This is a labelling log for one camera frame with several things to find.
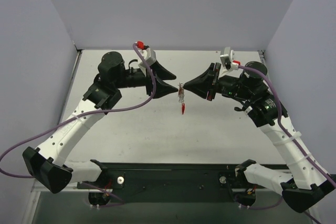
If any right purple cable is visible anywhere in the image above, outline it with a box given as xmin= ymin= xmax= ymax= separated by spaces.
xmin=237 ymin=66 xmax=336 ymax=188

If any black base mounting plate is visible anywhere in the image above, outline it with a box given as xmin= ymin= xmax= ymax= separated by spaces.
xmin=77 ymin=163 xmax=257 ymax=205

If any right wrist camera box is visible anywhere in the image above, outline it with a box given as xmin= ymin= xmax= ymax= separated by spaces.
xmin=220 ymin=47 xmax=240 ymax=74

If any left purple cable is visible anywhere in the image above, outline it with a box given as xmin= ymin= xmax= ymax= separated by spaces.
xmin=0 ymin=40 xmax=158 ymax=179

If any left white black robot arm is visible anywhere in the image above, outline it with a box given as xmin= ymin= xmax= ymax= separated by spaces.
xmin=23 ymin=47 xmax=178 ymax=194

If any red tagged key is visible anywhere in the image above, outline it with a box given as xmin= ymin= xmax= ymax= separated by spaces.
xmin=178 ymin=86 xmax=184 ymax=99

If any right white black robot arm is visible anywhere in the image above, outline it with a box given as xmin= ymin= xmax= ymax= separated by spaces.
xmin=184 ymin=61 xmax=335 ymax=213

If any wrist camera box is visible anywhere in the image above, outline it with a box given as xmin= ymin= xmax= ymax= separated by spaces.
xmin=138 ymin=47 xmax=156 ymax=76
xmin=220 ymin=47 xmax=240 ymax=74

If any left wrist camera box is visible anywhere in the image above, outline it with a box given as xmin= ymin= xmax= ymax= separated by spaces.
xmin=138 ymin=47 xmax=156 ymax=76

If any purple cable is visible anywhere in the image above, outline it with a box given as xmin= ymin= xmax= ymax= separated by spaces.
xmin=237 ymin=66 xmax=336 ymax=188
xmin=0 ymin=40 xmax=158 ymax=179

